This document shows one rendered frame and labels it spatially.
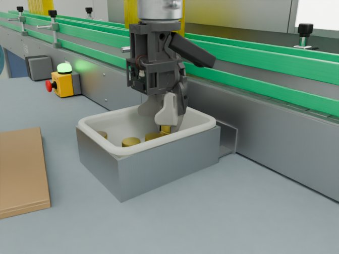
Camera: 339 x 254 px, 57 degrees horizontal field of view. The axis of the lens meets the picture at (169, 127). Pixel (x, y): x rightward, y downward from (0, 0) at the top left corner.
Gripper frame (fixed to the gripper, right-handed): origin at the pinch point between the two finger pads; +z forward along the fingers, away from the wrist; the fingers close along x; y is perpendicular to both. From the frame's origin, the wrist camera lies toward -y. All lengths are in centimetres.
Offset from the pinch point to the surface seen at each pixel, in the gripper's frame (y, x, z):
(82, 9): -231, -610, 5
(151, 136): 4.9, 0.8, 0.4
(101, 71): -2.3, -35.3, -4.1
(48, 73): 0, -79, 4
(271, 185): -8.3, 19.0, 6.7
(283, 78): -14.1, 14.5, -10.8
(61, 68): 3, -54, -2
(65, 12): -195, -609, 11
